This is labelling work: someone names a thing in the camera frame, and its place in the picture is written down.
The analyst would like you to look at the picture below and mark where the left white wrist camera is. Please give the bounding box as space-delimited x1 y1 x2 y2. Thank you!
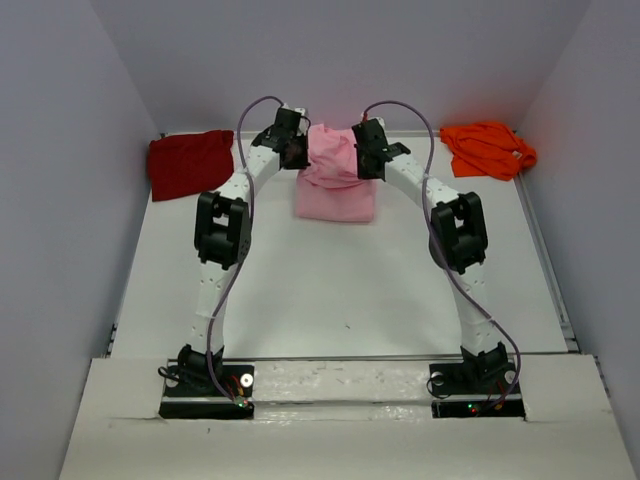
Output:
282 103 307 116

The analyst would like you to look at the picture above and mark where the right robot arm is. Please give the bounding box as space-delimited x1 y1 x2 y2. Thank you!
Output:
352 118 508 392

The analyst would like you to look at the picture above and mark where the dark red folded t shirt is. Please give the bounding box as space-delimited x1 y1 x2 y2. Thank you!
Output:
146 130 234 202

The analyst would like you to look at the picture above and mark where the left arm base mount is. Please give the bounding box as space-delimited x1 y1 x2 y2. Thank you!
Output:
158 346 255 420

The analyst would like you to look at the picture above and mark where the orange t shirt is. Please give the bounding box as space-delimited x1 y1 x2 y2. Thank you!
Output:
440 122 538 181

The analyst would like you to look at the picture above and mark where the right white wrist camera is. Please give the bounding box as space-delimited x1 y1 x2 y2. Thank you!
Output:
363 116 386 128

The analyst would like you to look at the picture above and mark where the pink t shirt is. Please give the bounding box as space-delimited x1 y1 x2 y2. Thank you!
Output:
294 124 376 224

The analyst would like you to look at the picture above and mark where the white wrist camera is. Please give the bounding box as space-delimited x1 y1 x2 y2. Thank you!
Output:
363 116 386 128
282 103 307 116

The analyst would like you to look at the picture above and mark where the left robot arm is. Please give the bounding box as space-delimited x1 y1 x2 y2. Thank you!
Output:
186 104 310 395

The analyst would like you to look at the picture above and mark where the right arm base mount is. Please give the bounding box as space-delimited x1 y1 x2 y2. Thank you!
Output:
426 343 525 419

